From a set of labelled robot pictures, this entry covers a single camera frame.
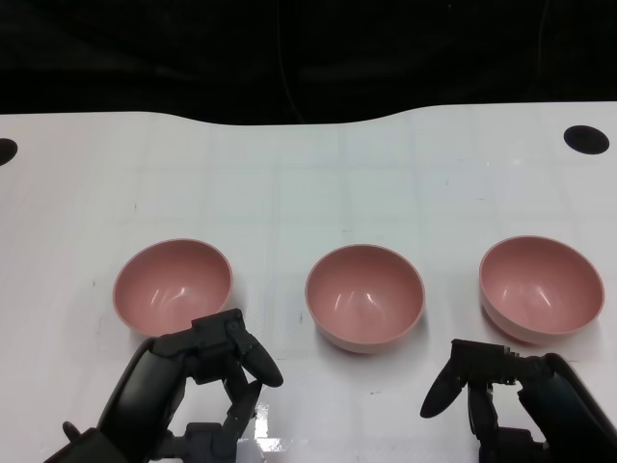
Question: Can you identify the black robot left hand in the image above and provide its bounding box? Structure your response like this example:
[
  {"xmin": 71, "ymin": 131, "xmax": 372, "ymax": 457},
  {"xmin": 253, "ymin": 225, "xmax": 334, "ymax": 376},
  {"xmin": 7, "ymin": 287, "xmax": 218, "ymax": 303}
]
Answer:
[{"xmin": 95, "ymin": 308, "xmax": 284, "ymax": 463}]

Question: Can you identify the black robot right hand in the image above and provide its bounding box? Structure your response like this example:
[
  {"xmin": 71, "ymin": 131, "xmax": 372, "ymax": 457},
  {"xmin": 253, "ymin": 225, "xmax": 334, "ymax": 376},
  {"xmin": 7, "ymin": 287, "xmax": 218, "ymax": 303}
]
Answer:
[{"xmin": 418, "ymin": 339, "xmax": 617, "ymax": 463}]

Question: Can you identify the pink plastic bowl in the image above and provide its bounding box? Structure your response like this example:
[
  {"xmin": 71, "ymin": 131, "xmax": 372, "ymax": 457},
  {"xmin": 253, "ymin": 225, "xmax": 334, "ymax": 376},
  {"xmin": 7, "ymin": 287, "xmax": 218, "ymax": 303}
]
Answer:
[
  {"xmin": 112, "ymin": 237, "xmax": 235, "ymax": 338},
  {"xmin": 304, "ymin": 244, "xmax": 426, "ymax": 357},
  {"xmin": 478, "ymin": 234, "xmax": 605, "ymax": 346}
]

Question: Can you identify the black backdrop cloth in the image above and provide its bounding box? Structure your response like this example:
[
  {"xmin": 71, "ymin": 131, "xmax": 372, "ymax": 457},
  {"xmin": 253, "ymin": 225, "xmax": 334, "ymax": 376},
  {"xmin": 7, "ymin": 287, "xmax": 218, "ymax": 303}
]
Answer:
[{"xmin": 0, "ymin": 0, "xmax": 617, "ymax": 125}]

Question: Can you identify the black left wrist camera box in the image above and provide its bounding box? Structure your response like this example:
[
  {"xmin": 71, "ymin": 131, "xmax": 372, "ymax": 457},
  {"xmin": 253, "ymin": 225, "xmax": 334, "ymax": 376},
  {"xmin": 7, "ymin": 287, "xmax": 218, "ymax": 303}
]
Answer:
[{"xmin": 45, "ymin": 427, "xmax": 160, "ymax": 463}]

